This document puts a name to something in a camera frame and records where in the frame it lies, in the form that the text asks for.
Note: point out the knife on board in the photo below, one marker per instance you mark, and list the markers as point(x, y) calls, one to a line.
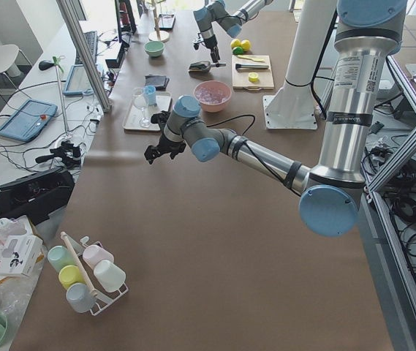
point(239, 66)

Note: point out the clear wine glass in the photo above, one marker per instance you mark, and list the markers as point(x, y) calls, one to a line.
point(140, 103)

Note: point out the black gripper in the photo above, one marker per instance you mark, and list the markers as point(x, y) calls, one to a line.
point(209, 41)
point(164, 143)

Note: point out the white upturned cup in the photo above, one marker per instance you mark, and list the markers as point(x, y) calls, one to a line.
point(109, 275)

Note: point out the white cup rack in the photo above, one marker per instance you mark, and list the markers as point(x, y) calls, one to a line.
point(104, 299)

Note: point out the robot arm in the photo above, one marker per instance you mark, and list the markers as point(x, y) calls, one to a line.
point(364, 33)
point(215, 12)

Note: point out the teach pendant far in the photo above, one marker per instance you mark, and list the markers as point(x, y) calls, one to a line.
point(77, 82)

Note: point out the yellow lemon near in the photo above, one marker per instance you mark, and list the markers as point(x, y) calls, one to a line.
point(246, 45)

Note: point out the green bowl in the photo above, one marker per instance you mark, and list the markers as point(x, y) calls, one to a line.
point(154, 49)

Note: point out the yellow lemon far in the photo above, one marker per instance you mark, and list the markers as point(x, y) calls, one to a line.
point(235, 43)

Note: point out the yellow lemon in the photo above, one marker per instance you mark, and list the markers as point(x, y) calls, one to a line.
point(235, 43)
point(246, 45)

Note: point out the grey upturned cup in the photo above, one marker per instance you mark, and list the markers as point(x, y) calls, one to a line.
point(79, 297)

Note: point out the wooden glass stand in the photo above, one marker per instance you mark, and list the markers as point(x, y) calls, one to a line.
point(157, 34)

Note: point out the teach pendant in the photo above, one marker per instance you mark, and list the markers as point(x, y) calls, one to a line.
point(28, 121)
point(77, 82)

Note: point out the pink upturned cup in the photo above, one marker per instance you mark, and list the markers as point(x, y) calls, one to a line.
point(94, 254)

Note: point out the pink bowl of ice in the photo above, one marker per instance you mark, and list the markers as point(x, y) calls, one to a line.
point(213, 95)

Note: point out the grey folded cloth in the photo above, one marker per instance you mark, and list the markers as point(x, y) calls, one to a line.
point(160, 82)

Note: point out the white cardboard box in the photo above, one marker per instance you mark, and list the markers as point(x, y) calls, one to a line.
point(19, 255)

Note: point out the wooden cutting board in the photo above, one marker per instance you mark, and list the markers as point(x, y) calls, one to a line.
point(240, 77)

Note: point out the green upturned cup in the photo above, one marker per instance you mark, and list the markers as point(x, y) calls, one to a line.
point(59, 257)

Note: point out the black monitor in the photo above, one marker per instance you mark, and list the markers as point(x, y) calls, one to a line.
point(126, 25)

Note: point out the black keyboard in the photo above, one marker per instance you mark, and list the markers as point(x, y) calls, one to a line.
point(91, 39)

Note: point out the half lemon slice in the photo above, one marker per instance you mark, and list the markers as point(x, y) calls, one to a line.
point(253, 77)

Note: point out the beige serving tray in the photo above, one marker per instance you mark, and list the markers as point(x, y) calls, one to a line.
point(134, 115)

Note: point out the aluminium frame post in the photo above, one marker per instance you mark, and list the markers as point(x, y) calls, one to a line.
point(75, 31)

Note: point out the blue cup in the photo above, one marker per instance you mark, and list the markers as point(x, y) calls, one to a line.
point(150, 94)

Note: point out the yellow upturned cup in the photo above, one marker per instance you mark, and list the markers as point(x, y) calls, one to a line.
point(69, 275)

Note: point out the green lime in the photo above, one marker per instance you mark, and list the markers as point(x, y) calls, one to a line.
point(237, 51)

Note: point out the teach pendant near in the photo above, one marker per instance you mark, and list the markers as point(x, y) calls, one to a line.
point(28, 121)

